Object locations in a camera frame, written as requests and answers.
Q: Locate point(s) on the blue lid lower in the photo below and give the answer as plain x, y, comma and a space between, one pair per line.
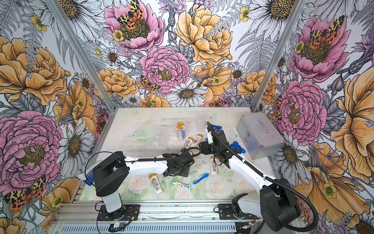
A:
236, 145

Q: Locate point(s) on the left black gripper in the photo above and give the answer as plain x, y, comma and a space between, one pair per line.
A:
185, 172

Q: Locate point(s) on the white bottle yellow cap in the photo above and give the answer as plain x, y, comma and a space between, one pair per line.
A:
180, 128
197, 140
213, 166
188, 143

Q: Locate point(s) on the blue white packet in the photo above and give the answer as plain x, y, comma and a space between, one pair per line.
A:
87, 178

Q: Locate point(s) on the toothpaste tube lower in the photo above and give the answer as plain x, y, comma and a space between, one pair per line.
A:
181, 184

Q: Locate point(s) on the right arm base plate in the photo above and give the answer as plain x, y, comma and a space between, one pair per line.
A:
226, 212

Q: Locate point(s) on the blue lid upper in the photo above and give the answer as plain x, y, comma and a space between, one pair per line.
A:
217, 128

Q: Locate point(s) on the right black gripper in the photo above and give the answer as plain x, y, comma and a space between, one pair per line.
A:
204, 148

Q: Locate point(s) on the silver metal case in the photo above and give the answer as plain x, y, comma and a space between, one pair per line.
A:
260, 137

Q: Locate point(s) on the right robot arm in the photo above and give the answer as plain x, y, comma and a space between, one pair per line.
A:
278, 205

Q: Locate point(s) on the white bottle near front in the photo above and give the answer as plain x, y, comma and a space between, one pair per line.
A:
155, 183

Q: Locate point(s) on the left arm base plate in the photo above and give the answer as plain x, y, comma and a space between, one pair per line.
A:
126, 213

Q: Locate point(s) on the blue lid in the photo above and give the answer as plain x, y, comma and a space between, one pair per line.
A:
217, 128
236, 145

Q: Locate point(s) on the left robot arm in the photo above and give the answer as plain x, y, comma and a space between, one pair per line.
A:
111, 172

